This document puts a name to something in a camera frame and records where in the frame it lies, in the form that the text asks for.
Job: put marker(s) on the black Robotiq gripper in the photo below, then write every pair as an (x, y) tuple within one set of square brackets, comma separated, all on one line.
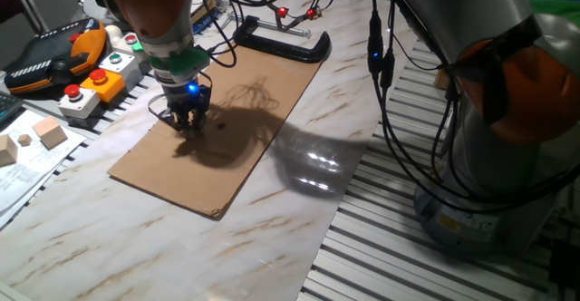
[(188, 97)]

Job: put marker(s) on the dark red sleeved forearm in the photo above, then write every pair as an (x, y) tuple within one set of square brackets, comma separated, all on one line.
[(11, 2)]

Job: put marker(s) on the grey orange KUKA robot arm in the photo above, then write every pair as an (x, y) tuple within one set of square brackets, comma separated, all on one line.
[(512, 92)]

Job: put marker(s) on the brown cardboard sheet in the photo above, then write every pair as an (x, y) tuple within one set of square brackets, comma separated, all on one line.
[(181, 183)]

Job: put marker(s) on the white box green lamp button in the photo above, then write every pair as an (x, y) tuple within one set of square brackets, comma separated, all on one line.
[(122, 67)]

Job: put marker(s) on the orange box red button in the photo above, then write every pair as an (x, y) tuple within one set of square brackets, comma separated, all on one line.
[(104, 88)]

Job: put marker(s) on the blue flat box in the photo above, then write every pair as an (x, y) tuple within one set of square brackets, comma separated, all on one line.
[(204, 25)]

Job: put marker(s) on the white box small red button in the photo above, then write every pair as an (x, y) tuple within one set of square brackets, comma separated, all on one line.
[(127, 45)]

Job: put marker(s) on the white box red mushroom button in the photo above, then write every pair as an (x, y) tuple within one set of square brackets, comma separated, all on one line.
[(79, 103)]

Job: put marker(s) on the white round ball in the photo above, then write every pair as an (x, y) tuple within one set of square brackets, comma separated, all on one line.
[(113, 33)]

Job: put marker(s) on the black C-clamp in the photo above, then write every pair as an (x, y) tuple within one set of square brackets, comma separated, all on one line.
[(290, 51)]

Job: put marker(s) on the medium wooden cube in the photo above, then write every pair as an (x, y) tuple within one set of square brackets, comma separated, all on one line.
[(50, 133)]

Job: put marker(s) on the white marble pattern sheet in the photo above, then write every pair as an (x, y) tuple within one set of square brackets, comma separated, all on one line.
[(136, 255)]

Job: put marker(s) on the sensor board red lights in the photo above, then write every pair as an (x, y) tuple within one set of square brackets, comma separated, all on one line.
[(294, 15)]

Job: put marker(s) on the black orange teach pendant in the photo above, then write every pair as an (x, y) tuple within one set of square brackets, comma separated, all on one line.
[(50, 61)]

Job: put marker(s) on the tiny wooden cube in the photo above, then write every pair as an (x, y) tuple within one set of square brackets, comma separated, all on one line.
[(24, 140)]

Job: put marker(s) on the printed white paper sheets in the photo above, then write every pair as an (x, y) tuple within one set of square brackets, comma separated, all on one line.
[(27, 174)]

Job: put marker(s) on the black computer keyboard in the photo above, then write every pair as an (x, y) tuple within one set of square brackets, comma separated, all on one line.
[(8, 106)]

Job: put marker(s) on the large wooden cube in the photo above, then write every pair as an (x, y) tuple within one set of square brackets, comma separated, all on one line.
[(6, 151)]

